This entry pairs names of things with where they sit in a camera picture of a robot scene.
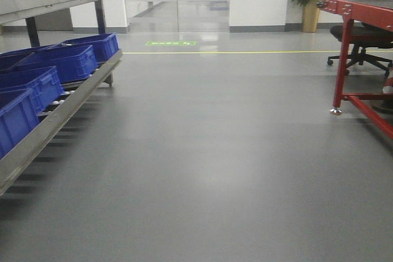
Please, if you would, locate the metal roller rack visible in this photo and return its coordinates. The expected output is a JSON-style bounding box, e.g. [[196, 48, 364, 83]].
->
[[1, 0, 122, 193]]

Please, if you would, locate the blue crate nearest lower shelf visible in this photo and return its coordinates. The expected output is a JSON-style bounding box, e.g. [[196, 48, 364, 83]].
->
[[1, 88, 39, 158]]

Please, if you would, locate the black office chair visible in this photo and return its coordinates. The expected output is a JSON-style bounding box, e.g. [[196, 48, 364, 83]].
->
[[346, 26, 392, 77]]

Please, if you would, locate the blue crate shelf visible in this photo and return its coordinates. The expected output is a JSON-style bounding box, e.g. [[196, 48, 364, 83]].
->
[[58, 33, 119, 63], [14, 45, 98, 83], [1, 66, 64, 114], [1, 88, 39, 158]]

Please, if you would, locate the red conveyor frame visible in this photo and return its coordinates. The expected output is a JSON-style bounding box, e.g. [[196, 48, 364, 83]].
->
[[316, 0, 392, 138]]

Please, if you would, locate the blue crate far lower shelf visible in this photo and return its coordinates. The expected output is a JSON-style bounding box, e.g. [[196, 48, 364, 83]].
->
[[58, 33, 119, 63]]

